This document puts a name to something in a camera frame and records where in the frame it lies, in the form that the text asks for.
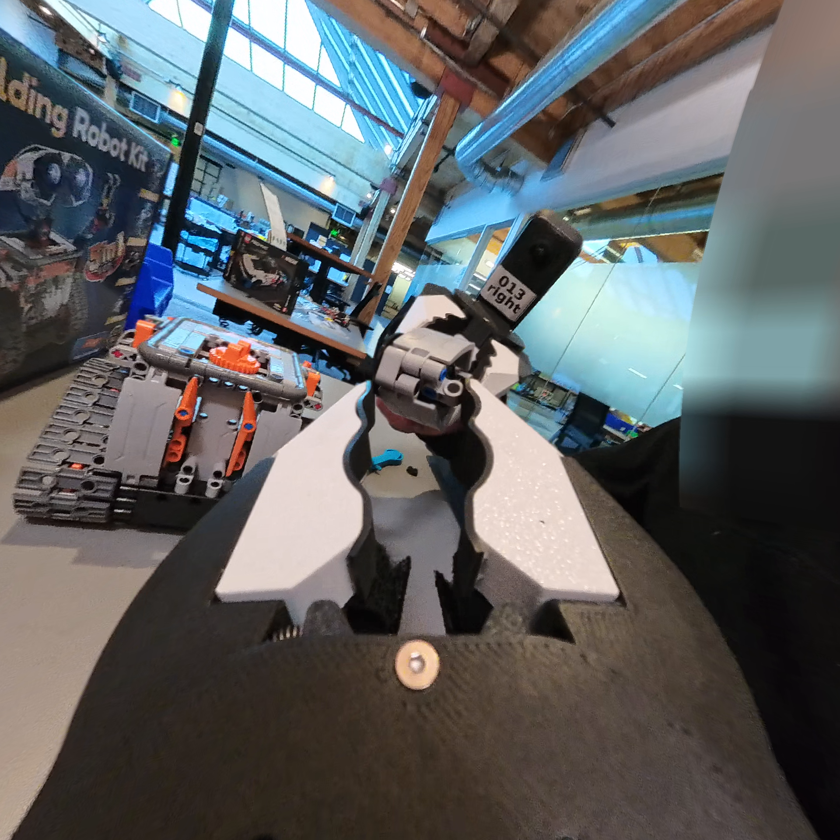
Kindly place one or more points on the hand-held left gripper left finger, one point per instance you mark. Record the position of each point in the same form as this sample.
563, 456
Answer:
295, 512

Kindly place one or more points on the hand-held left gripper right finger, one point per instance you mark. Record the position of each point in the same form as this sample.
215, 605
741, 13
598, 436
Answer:
544, 525

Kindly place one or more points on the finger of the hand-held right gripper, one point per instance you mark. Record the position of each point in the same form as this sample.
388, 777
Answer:
505, 367
420, 308

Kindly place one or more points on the grey toy motor block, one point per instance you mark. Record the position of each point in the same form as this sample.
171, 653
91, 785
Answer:
413, 367

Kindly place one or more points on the person's right hand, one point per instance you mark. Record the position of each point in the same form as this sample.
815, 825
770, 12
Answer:
410, 425

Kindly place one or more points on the blue toy wrench piece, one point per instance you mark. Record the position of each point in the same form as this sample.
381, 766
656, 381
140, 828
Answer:
384, 459

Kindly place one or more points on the wooden work table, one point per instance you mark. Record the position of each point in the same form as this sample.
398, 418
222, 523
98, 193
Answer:
295, 321

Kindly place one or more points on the black toy set box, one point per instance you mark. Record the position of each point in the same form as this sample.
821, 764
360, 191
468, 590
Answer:
262, 269

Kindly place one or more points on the grey orange toy tracked robot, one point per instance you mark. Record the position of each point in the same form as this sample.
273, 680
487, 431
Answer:
151, 420

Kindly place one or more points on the white board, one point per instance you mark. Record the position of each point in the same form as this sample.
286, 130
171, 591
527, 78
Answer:
274, 216

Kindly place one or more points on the black fleece jacket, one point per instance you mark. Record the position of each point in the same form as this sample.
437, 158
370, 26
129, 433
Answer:
754, 656

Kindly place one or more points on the plain blue storage bin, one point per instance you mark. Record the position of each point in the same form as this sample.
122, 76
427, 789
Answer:
154, 282

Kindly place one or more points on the black steel pole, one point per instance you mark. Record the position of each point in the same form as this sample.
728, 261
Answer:
197, 131

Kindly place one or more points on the blue robot kit box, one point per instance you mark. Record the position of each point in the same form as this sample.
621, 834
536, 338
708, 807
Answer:
65, 197

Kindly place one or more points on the wooden support post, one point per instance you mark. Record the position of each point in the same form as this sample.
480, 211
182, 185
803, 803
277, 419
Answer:
420, 197

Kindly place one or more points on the silver air duct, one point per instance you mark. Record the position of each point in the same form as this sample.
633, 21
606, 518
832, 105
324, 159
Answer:
544, 85

